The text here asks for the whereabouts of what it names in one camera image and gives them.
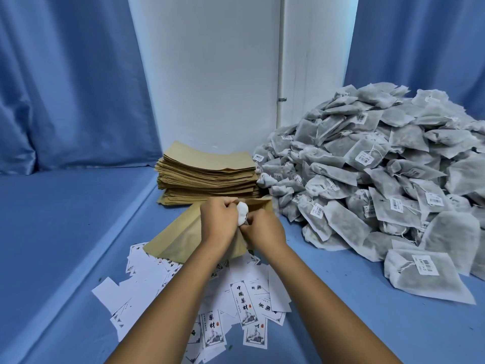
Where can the person's right hand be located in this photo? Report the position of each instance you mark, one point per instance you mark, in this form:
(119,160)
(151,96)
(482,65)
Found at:
(267,233)

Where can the person's left hand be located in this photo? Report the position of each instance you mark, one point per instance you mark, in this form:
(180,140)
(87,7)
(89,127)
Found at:
(218,223)

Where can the person's right fingers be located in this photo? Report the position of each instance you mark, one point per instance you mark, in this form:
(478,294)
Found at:
(254,224)

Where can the person's left fingers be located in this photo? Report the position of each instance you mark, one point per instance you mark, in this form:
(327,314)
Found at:
(227,203)

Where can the white filter sachet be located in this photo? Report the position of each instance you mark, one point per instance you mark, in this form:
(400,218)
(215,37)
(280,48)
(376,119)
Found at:
(242,213)

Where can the brown paper envelope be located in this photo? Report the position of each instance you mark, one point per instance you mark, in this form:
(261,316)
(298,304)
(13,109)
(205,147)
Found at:
(178,238)

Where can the person's right forearm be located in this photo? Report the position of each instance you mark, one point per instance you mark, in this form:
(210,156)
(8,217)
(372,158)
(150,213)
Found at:
(322,310)

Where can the person's left forearm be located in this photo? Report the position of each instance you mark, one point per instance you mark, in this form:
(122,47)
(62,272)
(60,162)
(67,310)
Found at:
(166,303)

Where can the stack of brown paper envelopes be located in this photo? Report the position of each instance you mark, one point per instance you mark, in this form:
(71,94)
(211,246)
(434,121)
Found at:
(208,174)

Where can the pile of white printed labels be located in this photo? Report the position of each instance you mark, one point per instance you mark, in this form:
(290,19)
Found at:
(246,299)

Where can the pile of grey herbal sachets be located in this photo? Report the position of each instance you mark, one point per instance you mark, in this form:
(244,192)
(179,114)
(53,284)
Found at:
(379,178)

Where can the blue curtain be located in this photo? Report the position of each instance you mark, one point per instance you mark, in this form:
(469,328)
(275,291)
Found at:
(416,37)
(68,83)

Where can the white wall pipe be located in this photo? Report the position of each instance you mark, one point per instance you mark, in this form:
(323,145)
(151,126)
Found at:
(281,49)

